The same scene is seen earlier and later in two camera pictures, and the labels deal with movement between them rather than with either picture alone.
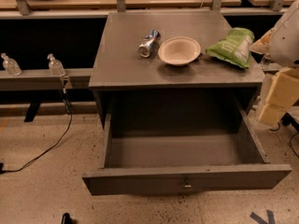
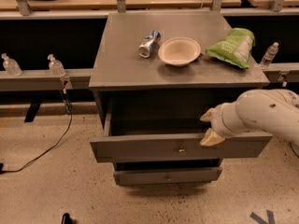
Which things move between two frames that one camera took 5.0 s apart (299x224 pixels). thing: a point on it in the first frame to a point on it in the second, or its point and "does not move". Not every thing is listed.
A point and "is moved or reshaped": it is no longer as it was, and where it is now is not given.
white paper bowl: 178,50 does not move
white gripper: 286,39 to 220,120
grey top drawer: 163,145 is moved or reshaped
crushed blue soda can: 150,44 does not move
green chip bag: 234,48 does not move
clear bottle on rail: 55,66 does not move
